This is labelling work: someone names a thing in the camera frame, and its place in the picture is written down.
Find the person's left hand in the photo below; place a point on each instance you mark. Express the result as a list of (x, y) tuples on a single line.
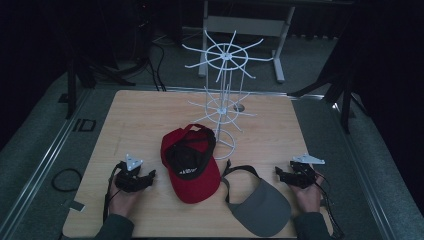
[(121, 201)]

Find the gray tape piece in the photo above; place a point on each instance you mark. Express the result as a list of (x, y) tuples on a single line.
[(77, 206)]

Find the gray sun visor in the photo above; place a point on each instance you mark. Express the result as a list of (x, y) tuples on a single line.
[(263, 210)]

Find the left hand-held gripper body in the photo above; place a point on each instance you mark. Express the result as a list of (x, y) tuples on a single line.
[(127, 180)]

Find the red baseball cap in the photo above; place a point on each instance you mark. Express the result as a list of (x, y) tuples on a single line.
[(196, 190)]

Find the white desk frame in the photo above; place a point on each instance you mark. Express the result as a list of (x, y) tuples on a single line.
[(246, 26)]

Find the person's right hand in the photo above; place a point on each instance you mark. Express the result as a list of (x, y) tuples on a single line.
[(308, 198)]

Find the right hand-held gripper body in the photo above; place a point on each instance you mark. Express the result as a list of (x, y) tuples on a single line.
[(303, 175)]

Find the black stand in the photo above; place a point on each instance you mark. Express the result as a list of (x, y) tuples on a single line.
[(71, 93)]

